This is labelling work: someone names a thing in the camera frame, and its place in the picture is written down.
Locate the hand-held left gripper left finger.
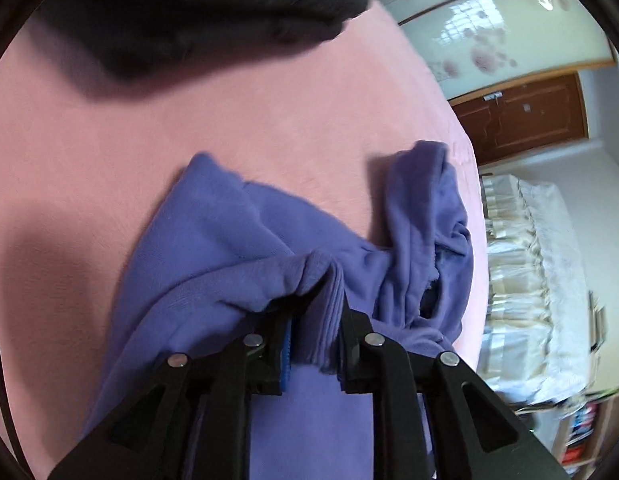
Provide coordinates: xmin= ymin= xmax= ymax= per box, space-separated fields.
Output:
xmin=47 ymin=304 xmax=296 ymax=480

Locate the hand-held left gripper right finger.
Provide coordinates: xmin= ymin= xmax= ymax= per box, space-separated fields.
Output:
xmin=338 ymin=308 xmax=571 ymax=480

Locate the purple zip hoodie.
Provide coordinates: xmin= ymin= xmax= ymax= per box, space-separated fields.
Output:
xmin=82 ymin=140 xmax=476 ymax=480

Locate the wooden bookshelf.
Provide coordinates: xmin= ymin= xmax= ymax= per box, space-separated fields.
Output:
xmin=550 ymin=385 xmax=619 ymax=480

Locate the stack of books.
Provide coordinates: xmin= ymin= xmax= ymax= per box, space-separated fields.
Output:
xmin=588 ymin=291 xmax=609 ymax=352

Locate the pink bed blanket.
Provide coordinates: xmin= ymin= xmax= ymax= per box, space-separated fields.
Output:
xmin=0 ymin=0 xmax=491 ymax=480

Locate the brown wooden door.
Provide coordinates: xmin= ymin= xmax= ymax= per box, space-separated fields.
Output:
xmin=446 ymin=72 xmax=591 ymax=167

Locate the black quilted jacket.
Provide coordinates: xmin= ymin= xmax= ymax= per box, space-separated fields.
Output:
xmin=28 ymin=0 xmax=373 ymax=82

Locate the floral sliding door wardrobe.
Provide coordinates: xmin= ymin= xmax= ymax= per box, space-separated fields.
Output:
xmin=359 ymin=0 xmax=619 ymax=99

